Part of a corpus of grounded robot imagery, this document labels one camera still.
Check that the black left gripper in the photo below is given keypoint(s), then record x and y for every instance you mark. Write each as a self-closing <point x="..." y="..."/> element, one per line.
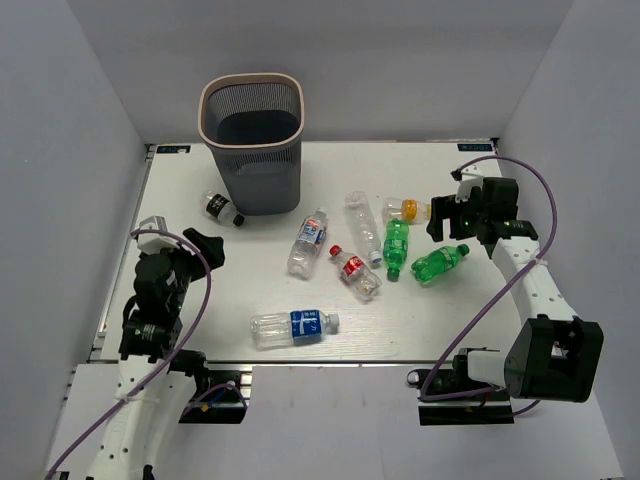
<point x="211" y="245"/>

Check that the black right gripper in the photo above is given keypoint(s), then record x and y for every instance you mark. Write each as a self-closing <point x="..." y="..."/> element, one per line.
<point x="445" y="208"/>

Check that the clear bottle orange label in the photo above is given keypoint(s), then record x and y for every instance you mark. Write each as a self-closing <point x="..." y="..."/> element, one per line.
<point x="410" y="211"/>

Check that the clear bottle black label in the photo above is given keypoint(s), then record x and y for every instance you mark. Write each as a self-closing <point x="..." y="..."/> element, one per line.
<point x="222" y="210"/>

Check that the green plastic bottle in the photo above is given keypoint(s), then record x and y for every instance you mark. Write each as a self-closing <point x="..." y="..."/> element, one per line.
<point x="395" y="249"/>
<point x="440" y="261"/>

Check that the clear unlabelled plastic bottle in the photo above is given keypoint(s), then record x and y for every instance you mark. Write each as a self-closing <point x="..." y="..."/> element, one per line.
<point x="361" y="221"/>

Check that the clear bottle red-blue label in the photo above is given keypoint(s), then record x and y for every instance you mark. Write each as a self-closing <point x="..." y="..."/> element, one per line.
<point x="308" y="244"/>

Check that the clear bottle blue label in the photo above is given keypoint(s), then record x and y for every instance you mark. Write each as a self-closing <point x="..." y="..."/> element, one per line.
<point x="292" y="329"/>

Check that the clear bottle red cap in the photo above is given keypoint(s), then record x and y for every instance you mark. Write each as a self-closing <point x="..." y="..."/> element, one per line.
<point x="355" y="273"/>

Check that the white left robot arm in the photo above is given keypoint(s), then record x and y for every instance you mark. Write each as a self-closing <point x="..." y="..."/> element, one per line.
<point x="156" y="374"/>

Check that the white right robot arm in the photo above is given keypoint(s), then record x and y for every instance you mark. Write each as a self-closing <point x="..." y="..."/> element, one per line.
<point x="556" y="353"/>

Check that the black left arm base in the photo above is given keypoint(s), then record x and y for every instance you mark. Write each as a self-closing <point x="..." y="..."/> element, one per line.
<point x="222" y="395"/>

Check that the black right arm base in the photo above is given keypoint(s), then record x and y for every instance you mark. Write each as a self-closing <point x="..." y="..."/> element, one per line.
<point x="468" y="391"/>

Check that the grey mesh waste bin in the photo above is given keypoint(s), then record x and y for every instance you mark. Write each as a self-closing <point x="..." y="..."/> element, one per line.
<point x="253" y="123"/>

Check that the blue label sticker right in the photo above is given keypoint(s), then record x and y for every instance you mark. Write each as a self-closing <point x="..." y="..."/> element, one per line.
<point x="475" y="147"/>

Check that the blue label sticker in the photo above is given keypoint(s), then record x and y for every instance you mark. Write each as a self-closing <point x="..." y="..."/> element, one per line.
<point x="173" y="149"/>
<point x="475" y="147"/>

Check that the blue label sticker left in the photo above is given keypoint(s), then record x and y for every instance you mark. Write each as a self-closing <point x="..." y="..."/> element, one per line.
<point x="173" y="149"/>

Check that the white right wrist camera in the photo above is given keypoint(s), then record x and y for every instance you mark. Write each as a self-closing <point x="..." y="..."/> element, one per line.
<point x="467" y="178"/>

